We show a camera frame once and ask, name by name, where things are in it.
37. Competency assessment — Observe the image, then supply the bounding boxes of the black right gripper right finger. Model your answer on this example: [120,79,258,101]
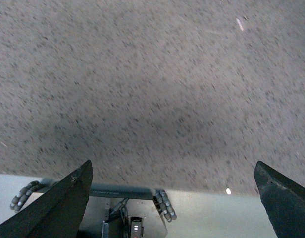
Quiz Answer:
[254,161,305,238]

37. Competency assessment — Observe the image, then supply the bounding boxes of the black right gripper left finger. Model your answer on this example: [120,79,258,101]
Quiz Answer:
[0,160,93,238]

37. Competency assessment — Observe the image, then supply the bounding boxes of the robot mobile base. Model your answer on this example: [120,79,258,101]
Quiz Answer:
[10,181,177,238]

